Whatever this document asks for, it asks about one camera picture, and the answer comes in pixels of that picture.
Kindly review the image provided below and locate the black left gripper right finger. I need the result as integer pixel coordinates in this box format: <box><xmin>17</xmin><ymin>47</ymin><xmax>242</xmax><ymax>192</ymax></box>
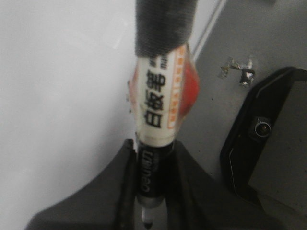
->
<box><xmin>166</xmin><ymin>141</ymin><xmax>307</xmax><ymax>230</ymax></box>

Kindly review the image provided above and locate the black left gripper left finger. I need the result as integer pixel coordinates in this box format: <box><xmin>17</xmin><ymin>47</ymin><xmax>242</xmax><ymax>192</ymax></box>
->
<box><xmin>26</xmin><ymin>139</ymin><xmax>136</xmax><ymax>230</ymax></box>

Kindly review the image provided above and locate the black white whiteboard marker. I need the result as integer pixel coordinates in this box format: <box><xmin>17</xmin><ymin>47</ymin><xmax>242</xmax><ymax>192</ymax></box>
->
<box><xmin>128</xmin><ymin>0</ymin><xmax>199</xmax><ymax>229</ymax></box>

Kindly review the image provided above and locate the white whiteboard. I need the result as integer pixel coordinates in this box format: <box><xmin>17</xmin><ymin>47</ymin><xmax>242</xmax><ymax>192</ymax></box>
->
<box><xmin>0</xmin><ymin>0</ymin><xmax>227</xmax><ymax>230</ymax></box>

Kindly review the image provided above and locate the black marker holder tray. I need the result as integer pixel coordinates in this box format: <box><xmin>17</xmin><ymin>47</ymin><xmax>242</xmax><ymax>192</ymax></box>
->
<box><xmin>220</xmin><ymin>67</ymin><xmax>307</xmax><ymax>216</ymax></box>

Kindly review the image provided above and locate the torn tape residue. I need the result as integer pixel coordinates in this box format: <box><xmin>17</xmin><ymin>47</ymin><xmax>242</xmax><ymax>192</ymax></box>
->
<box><xmin>218</xmin><ymin>55</ymin><xmax>256</xmax><ymax>87</ymax></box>

